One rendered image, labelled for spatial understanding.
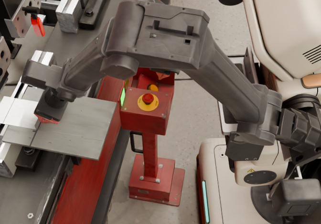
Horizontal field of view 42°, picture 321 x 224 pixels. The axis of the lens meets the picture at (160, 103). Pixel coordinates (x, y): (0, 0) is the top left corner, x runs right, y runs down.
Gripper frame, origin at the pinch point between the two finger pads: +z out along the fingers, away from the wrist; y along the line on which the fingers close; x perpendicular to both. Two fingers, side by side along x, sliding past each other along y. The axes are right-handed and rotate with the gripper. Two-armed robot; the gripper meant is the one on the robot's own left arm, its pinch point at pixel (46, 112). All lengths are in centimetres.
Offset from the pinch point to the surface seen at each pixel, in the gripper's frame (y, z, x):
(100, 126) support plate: 0.5, -6.2, 13.8
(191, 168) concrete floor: -40, 70, 84
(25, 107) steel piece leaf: -1.0, 4.3, -5.3
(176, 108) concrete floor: -75, 77, 71
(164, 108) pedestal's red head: -22.9, 6.9, 35.9
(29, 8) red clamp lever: -14.3, -18.5, -14.9
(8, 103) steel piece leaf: -1.3, 6.7, -9.7
